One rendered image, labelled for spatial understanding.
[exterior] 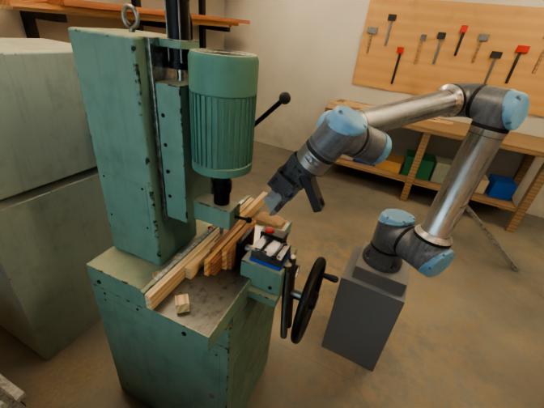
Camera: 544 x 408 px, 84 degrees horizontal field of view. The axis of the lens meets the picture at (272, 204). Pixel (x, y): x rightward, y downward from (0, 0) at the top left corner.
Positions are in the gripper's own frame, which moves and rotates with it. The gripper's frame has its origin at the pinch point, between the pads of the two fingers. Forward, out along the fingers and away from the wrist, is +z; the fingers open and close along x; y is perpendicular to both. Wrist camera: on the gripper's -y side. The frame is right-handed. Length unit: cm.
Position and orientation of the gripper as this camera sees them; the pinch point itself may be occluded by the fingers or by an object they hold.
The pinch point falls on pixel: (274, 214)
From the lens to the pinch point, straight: 91.6
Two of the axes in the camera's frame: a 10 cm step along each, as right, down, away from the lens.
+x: -4.1, 4.2, -8.1
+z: -5.4, 6.0, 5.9
